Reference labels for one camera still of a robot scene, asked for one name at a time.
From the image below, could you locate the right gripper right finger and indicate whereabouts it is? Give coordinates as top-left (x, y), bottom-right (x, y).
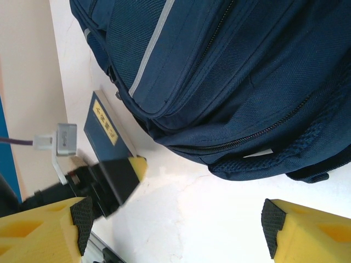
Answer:
top-left (262, 198), bottom-right (351, 263)

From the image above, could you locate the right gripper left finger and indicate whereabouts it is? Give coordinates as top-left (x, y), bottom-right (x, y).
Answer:
top-left (0, 196), bottom-right (94, 263)

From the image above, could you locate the navy book with yellow label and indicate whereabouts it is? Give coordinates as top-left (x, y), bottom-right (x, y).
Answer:
top-left (83, 90), bottom-right (139, 163)

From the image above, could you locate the navy blue backpack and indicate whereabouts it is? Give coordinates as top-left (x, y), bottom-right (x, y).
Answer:
top-left (68, 0), bottom-right (351, 184)

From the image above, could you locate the aluminium front rail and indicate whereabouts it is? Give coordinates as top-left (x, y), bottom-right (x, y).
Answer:
top-left (82, 231), bottom-right (129, 263)

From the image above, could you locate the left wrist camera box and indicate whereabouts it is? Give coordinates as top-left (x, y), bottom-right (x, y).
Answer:
top-left (52, 123), bottom-right (78, 185)

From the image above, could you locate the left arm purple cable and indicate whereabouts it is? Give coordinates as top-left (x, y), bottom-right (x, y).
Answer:
top-left (0, 134), bottom-right (53, 151)

